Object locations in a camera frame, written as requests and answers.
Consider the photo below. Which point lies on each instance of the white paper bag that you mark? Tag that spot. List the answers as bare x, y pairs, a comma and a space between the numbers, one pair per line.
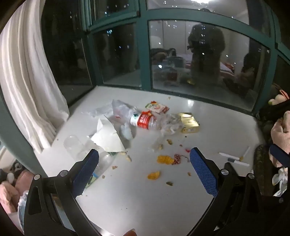
106, 136

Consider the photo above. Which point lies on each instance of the pink fuzzy cloth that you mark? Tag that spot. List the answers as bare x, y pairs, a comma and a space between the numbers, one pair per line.
9, 192

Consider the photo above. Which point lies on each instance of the small white pink plush toy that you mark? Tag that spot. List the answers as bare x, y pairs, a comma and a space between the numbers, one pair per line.
278, 98

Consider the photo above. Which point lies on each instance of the clear bottle with red label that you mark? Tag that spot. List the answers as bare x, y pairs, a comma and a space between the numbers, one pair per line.
145, 120

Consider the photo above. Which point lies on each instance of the gold cardboard box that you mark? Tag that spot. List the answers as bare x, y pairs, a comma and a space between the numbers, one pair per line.
190, 124

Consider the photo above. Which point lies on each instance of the clear plastic cup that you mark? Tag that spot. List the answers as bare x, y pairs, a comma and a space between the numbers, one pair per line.
72, 145

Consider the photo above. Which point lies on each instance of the small orange peel piece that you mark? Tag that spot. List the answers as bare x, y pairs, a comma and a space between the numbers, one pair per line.
154, 175

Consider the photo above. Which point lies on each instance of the red white snack packet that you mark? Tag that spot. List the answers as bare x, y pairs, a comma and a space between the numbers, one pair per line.
156, 106

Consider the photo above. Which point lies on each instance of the white plastic bag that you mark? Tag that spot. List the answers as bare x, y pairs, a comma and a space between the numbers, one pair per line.
120, 109

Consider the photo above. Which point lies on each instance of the person's left hand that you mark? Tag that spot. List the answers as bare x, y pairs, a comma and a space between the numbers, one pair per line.
131, 232

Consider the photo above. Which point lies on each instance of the clear empty plastic bottle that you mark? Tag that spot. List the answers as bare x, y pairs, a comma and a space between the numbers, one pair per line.
105, 163

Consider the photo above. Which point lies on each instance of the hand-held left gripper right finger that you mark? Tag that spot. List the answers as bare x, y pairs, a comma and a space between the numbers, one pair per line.
204, 174

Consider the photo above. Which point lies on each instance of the dark patterned cloth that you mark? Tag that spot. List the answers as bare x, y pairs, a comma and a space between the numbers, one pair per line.
262, 163

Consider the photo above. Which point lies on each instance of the white printed cloth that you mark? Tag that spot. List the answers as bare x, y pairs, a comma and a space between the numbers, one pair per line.
279, 181

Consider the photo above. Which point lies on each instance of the white plastic stick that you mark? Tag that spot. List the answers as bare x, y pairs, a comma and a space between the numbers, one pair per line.
233, 159

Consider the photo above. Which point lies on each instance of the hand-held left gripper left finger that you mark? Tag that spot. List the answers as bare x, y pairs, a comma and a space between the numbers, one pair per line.
87, 170

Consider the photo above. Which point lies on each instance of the thin white stick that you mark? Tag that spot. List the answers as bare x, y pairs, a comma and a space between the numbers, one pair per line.
247, 151

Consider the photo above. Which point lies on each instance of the large orange peel piece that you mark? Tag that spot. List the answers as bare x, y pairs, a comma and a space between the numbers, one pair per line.
165, 159

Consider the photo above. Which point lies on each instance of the white lace cloth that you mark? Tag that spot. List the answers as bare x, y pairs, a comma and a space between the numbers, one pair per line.
21, 204

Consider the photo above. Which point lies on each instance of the white curtain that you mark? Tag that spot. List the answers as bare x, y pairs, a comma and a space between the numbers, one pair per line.
27, 79

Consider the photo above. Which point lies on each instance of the teal window frame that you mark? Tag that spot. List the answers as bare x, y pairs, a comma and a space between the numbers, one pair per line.
142, 45

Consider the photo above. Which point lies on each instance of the grey fuzzy slipper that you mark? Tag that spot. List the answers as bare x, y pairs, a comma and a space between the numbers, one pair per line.
15, 168

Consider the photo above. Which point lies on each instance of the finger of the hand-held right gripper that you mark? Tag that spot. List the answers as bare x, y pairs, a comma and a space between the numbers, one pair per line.
279, 154

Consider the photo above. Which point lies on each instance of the torn red wrapper scraps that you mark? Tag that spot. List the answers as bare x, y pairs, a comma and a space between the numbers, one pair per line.
177, 158

